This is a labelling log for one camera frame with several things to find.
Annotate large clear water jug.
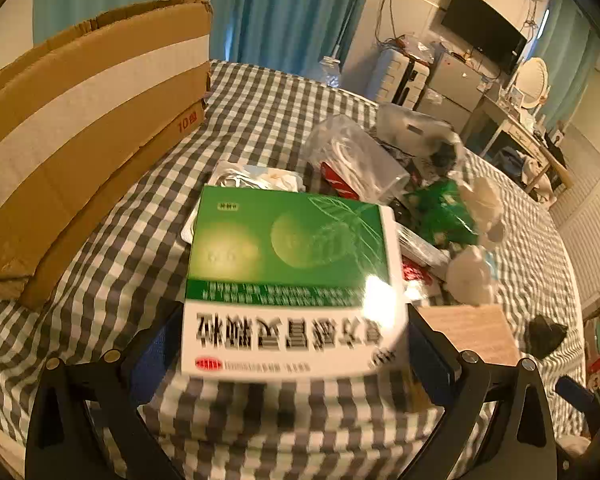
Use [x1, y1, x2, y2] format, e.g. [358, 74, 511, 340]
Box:
[320, 55, 343, 88]

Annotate clear cotton swab container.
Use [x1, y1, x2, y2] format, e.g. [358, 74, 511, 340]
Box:
[300, 114, 411, 206]

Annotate small black cloth item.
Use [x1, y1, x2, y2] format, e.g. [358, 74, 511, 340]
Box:
[527, 316, 568, 358]

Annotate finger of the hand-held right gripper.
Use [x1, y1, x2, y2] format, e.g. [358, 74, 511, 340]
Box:
[555, 377, 598, 413]

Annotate white dressing table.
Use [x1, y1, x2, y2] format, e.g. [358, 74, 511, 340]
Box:
[462, 95, 571, 196]

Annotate black flat television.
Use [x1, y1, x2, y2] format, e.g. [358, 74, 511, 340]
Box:
[440, 0, 528, 73]

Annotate crinkled clear plastic bag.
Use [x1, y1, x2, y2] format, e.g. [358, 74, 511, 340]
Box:
[405, 35, 441, 63]

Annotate small grey fridge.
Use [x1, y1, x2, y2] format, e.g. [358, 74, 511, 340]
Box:
[415, 52, 491, 133]

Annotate green snack packet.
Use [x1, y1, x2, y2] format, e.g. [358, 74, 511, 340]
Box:
[405, 180, 481, 246]

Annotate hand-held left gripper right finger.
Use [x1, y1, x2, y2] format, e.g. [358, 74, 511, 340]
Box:
[407, 302, 571, 480]

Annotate wooden chair with clothes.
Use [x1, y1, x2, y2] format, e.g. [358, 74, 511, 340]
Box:
[495, 146, 553, 191]

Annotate green white medicine box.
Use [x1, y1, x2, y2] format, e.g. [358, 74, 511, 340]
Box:
[180, 185, 411, 381]

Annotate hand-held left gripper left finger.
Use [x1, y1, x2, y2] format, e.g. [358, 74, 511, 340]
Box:
[24, 305, 186, 480]

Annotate white suitcase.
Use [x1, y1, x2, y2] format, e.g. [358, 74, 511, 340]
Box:
[377, 50, 433, 108]

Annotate grey checked bed sheet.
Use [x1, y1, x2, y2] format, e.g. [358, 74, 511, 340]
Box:
[0, 60, 588, 480]

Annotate red white medicine box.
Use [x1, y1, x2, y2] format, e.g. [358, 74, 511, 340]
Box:
[401, 257, 448, 306]

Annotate light wooden board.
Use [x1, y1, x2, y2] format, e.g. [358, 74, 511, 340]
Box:
[420, 304, 521, 366]

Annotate teal curtain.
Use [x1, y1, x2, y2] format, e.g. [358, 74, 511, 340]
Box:
[32, 0, 381, 81]
[535, 0, 600, 131]

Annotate silver blue packet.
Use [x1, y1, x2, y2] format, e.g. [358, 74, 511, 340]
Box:
[207, 160, 306, 193]

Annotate clear bag with red label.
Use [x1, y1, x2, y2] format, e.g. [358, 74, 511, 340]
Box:
[320, 160, 361, 201]

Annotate white louvered wardrobe doors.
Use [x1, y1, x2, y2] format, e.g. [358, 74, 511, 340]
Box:
[550, 125, 600, 311]

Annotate brown cardboard box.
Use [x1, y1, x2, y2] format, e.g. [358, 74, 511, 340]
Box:
[0, 0, 216, 311]

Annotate round white mirror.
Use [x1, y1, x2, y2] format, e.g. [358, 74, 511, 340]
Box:
[510, 57, 551, 111]

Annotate translucent plastic bag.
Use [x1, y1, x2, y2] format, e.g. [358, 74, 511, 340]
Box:
[377, 102, 461, 156]

